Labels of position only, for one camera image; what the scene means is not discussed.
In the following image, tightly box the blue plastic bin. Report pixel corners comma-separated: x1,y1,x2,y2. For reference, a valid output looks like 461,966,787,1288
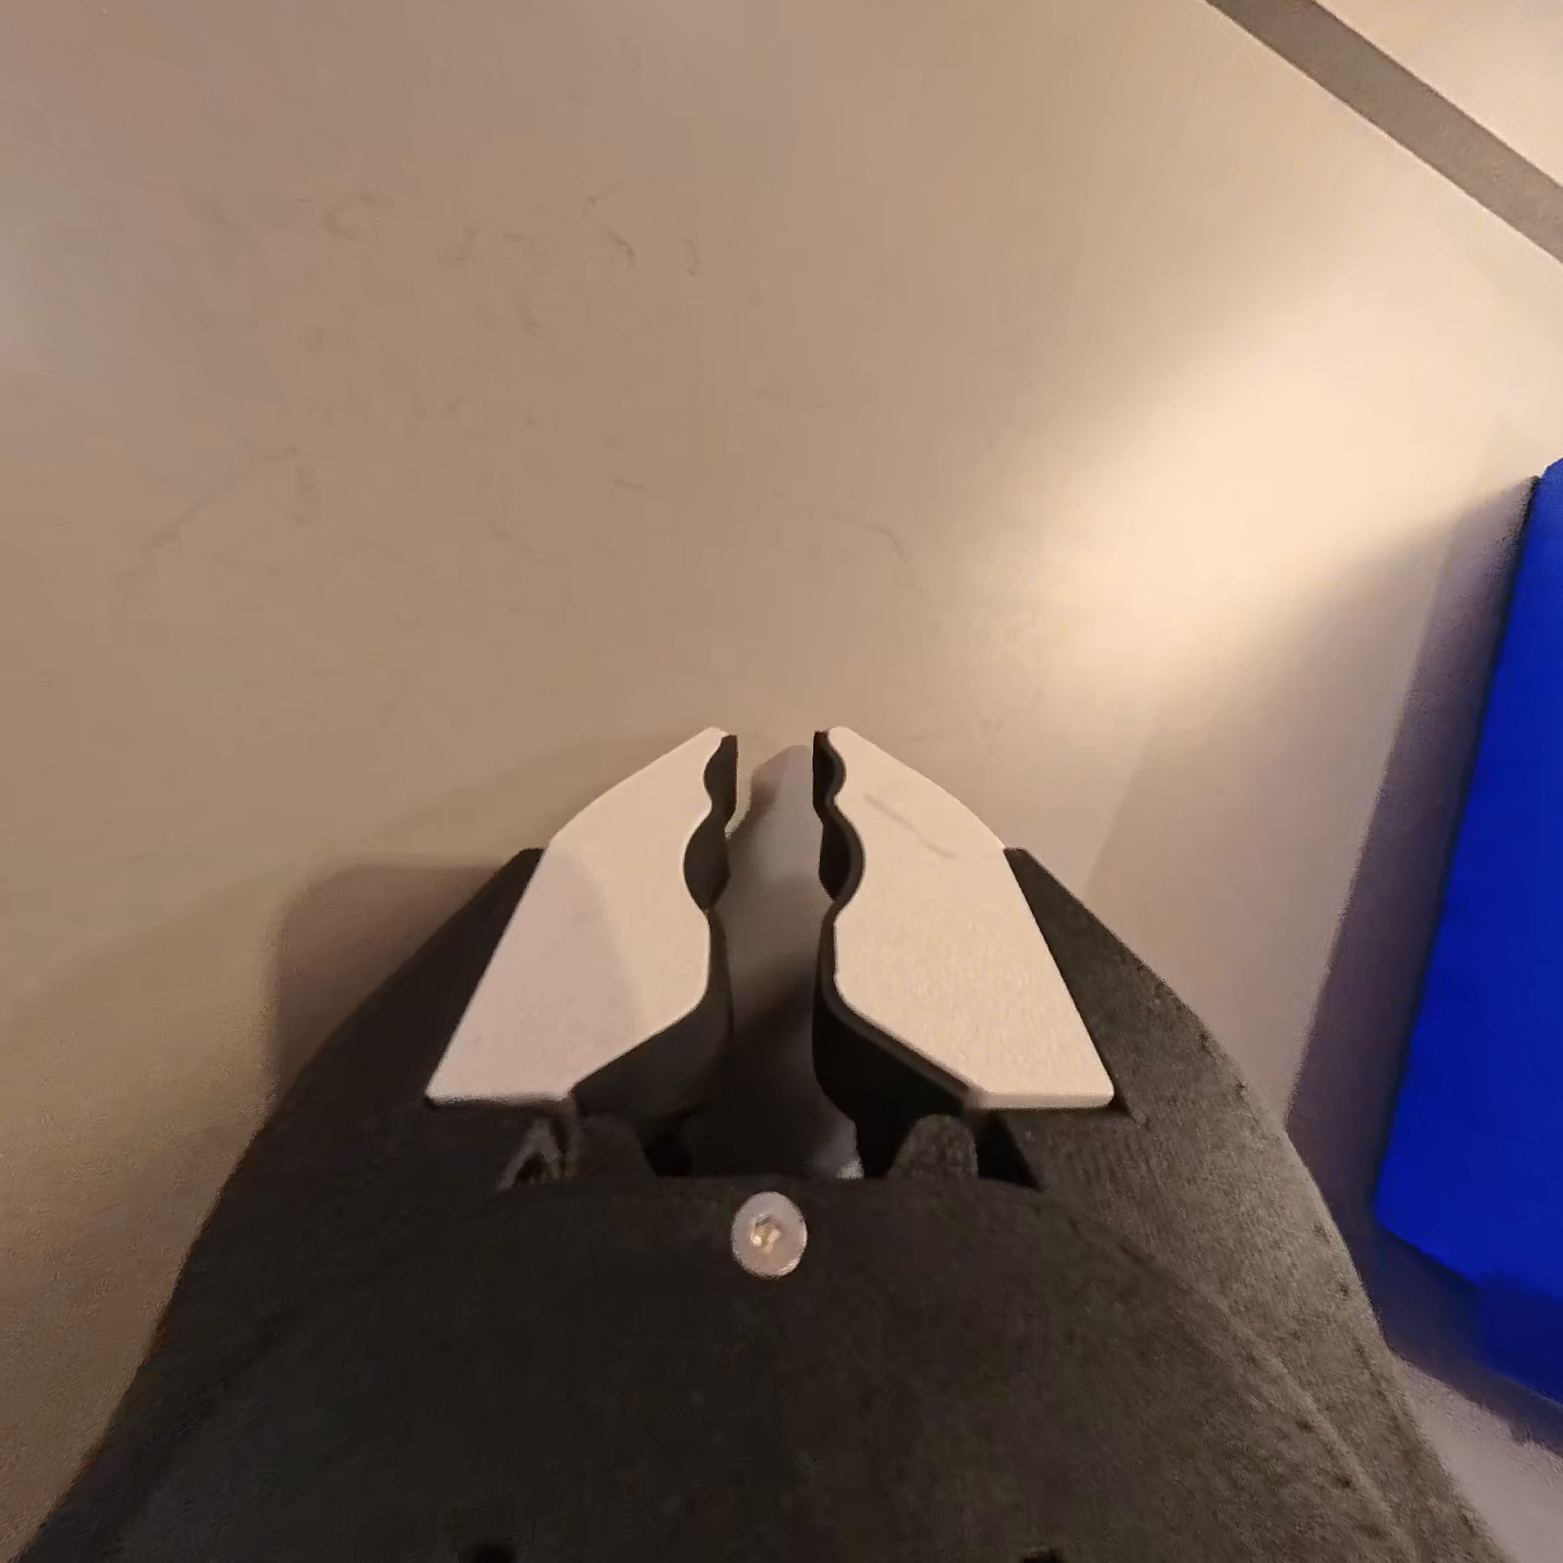
1373,458,1563,1407

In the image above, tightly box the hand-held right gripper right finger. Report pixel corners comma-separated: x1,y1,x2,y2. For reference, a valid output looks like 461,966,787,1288
811,726,1114,1150

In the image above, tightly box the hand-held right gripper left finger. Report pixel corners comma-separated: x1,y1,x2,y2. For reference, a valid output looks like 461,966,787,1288
424,730,742,1150

